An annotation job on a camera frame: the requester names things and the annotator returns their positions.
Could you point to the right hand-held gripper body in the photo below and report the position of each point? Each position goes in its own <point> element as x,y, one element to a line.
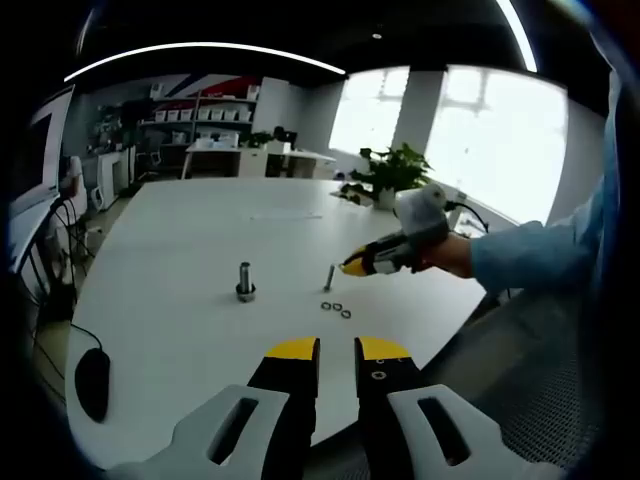
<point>422,215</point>

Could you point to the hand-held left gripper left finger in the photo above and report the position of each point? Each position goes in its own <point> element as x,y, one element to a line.
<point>230,430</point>

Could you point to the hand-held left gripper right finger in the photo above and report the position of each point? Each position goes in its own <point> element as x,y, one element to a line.
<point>400,425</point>

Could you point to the thin threaded steel stud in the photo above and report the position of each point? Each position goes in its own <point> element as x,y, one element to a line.
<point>329,277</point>

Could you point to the small steel washer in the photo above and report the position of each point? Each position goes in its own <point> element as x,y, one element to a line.
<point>342,314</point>
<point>322,305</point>
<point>333,306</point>

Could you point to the thick threaded steel stud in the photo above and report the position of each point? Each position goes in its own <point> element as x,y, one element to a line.
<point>245,280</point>

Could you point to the person's right hand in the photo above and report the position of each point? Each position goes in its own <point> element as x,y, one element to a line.
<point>447,255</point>

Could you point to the white plant pot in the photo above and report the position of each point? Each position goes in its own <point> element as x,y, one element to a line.
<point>384,199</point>

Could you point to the green potted plant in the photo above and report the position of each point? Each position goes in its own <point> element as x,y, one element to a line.
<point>395,167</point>

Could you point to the grey mesh office chair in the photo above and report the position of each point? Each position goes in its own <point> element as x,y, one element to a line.
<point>530,370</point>

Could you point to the black computer mouse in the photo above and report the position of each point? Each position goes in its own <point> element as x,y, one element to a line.
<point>92,385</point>

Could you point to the white office desk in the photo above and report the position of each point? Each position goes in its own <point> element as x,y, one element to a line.
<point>260,155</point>

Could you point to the short ceiling light strip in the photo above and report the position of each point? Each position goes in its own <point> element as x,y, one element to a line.
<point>522,35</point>

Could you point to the storage shelf with white bins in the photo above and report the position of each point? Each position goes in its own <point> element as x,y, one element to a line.
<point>200,112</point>

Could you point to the white swivel chair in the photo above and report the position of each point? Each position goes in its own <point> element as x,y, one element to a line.
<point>154,159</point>

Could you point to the white low cabinet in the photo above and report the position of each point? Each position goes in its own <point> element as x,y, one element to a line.
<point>114,175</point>

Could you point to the long curved ceiling light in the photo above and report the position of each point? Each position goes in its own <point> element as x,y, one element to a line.
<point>200,46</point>

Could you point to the white laptop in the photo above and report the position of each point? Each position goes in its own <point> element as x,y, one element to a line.
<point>42,165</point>

